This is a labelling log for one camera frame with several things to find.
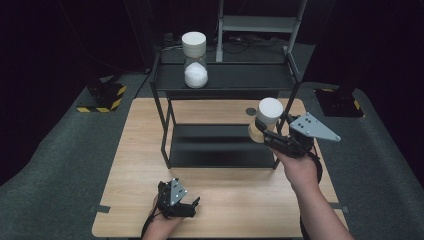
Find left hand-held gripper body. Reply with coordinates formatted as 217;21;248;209
156;177;197;220

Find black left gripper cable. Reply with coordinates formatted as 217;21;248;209
140;206;159;240

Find person's right hand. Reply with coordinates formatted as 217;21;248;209
270;147;322;194

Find white jar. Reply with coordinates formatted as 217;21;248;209
181;31;209;89

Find black floor cables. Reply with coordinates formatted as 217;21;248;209
222;32;289;55

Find black yellow striped stand base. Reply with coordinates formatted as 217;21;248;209
314;87;365;119
76;79;128;114

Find person's left hand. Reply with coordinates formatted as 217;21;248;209
147;195;185;233

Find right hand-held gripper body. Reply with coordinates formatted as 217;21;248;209
264;112;342;159

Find grey metal stand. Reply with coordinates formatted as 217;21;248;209
215;0;308;63

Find grey tape strip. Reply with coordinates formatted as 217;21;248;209
327;201;350;214
89;204;112;215

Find black metal shelf rack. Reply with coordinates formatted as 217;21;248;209
149;49;306;170

